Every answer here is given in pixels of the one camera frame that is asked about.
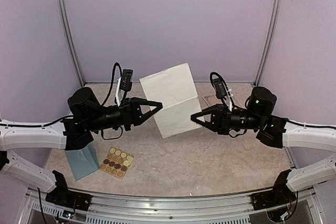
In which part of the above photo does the right aluminium frame post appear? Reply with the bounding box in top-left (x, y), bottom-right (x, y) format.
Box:
top-left (254, 0), bottom-right (281, 86)

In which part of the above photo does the camera black cable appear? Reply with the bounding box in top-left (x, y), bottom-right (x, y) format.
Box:
top-left (101, 62), bottom-right (124, 106)
top-left (209, 71), bottom-right (229, 91)

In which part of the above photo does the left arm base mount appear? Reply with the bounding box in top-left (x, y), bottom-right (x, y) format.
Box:
top-left (45, 170), bottom-right (92, 211)

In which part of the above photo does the aluminium front rail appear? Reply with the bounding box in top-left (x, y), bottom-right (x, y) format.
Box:
top-left (25, 179), bottom-right (316, 224)

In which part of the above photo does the teal blue envelope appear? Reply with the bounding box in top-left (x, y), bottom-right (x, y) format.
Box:
top-left (65, 143), bottom-right (99, 180)

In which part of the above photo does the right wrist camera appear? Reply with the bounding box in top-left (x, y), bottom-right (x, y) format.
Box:
top-left (212, 78), bottom-right (234, 111)

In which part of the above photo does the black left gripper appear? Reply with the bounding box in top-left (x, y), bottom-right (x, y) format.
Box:
top-left (86, 97), bottom-right (163, 132)

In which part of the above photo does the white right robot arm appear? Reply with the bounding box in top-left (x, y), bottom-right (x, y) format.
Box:
top-left (191, 87), bottom-right (335, 205)

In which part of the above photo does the left camera black cable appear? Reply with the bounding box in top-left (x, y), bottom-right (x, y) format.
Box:
top-left (101, 62), bottom-right (124, 106)

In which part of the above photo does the round sticker seal sheet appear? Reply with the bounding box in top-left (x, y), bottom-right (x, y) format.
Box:
top-left (99, 147), bottom-right (134, 179)

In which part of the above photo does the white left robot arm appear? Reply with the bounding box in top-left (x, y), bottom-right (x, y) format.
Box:
top-left (1, 87), bottom-right (163, 206)

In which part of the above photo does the aluminium frame post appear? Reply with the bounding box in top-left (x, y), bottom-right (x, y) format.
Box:
top-left (57, 0), bottom-right (86, 87)
top-left (254, 0), bottom-right (281, 86)

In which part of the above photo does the left aluminium frame post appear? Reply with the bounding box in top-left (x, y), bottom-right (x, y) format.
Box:
top-left (57, 0), bottom-right (86, 87)

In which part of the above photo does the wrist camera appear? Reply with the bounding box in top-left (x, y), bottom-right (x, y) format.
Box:
top-left (115, 69), bottom-right (133, 106)
top-left (212, 78), bottom-right (234, 111)

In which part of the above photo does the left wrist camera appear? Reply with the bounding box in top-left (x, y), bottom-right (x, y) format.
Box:
top-left (115, 69), bottom-right (133, 106)

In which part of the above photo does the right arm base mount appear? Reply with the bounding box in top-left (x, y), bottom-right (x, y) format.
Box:
top-left (251, 169), bottom-right (297, 210)

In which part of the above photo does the beige lined letter paper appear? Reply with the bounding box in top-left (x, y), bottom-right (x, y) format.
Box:
top-left (140, 63), bottom-right (201, 138)

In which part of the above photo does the right camera black cable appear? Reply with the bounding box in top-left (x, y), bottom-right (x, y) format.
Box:
top-left (209, 71), bottom-right (229, 91)

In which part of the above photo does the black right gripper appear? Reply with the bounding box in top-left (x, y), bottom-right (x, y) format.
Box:
top-left (191, 104), bottom-right (264, 135)

